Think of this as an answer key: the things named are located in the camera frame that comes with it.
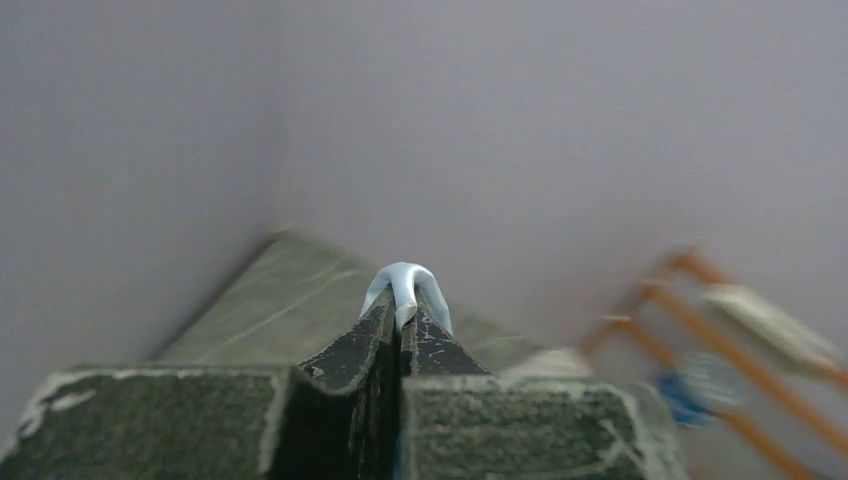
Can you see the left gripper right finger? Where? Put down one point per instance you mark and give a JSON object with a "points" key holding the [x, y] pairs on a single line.
{"points": [[460, 420]]}

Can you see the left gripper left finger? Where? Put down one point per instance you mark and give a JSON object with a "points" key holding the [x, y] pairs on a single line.
{"points": [[333, 415]]}

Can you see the blue white round jar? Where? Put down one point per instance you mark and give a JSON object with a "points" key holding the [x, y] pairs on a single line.
{"points": [[700, 387]]}

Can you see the light blue pillowcase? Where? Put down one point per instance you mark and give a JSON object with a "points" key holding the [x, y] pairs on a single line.
{"points": [[405, 279]]}

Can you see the orange wooden shelf rack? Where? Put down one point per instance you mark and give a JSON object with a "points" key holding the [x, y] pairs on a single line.
{"points": [[793, 424]]}

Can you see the white eraser box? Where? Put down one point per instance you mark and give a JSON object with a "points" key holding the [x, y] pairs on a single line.
{"points": [[785, 334]]}

